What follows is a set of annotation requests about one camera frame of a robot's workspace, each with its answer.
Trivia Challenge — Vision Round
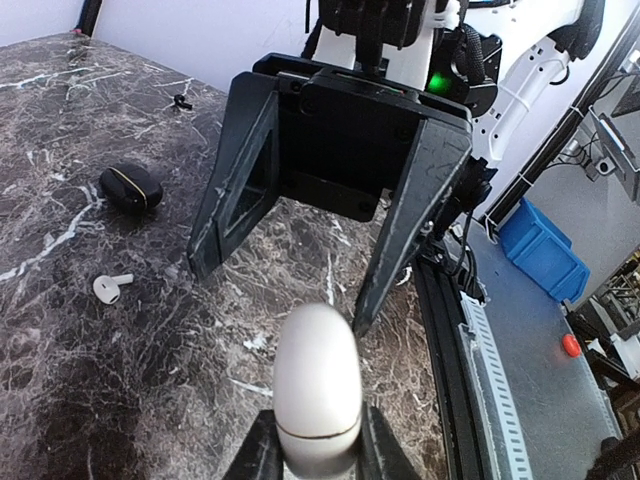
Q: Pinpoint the white earbud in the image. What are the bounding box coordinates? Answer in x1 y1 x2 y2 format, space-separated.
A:
92 274 134 305

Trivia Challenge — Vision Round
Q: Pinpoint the grey slotted cable duct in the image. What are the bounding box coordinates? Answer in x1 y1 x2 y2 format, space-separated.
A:
459 293 533 479

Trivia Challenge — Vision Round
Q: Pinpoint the black small charging case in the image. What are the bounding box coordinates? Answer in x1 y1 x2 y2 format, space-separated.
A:
99 163 164 215

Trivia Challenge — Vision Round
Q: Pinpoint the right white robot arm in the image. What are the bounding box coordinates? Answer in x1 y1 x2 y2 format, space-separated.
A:
187 1 605 335

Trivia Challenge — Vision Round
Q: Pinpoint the red round button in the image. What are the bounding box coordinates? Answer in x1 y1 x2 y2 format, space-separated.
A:
561 334 582 358

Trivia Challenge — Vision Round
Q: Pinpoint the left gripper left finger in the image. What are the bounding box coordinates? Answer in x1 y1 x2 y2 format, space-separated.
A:
222 410 283 480

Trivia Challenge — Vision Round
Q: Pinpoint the black front rail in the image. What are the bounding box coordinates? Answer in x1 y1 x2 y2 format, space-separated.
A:
414 257 491 479

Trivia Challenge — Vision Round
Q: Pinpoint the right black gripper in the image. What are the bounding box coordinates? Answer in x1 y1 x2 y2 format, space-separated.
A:
187 53 471 336

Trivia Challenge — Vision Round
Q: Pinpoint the blue plastic bin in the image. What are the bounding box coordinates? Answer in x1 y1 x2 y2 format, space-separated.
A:
498 198 590 303

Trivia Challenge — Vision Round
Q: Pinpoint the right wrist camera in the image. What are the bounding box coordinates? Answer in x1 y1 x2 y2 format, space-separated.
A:
302 0 461 79

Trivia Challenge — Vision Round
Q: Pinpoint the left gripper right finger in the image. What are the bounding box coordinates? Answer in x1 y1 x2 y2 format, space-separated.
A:
356 403 420 480

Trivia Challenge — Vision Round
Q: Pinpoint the right black frame post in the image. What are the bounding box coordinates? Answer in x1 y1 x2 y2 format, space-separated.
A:
74 0 103 37

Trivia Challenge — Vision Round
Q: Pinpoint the black earbud on table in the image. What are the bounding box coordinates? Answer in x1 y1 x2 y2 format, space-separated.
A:
172 94 193 111

